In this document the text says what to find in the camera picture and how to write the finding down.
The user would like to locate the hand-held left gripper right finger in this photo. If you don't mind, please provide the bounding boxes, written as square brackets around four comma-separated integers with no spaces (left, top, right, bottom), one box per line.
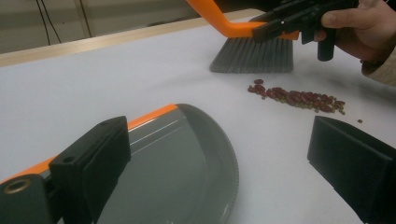
[306,115,396,224]

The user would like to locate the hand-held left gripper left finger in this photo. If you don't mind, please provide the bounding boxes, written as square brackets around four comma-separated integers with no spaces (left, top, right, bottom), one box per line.
[49,116,132,224]

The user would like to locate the orange brush with grey bristles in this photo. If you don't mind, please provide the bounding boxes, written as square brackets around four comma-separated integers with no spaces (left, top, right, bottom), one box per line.
[186,0,300,74]

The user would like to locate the red and green beans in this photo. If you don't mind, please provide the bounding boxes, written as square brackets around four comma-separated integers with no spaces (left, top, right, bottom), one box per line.
[247,78,364,124]

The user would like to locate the grey dustpan with orange lip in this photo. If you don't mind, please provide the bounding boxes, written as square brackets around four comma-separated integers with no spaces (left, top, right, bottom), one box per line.
[0,103,240,224]

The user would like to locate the white board sheet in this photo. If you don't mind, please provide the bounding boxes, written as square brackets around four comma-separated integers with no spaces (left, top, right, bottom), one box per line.
[0,17,396,224]

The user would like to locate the black hanging cable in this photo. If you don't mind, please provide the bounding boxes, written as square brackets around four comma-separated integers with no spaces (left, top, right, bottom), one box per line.
[35,0,51,47]
[46,0,63,44]

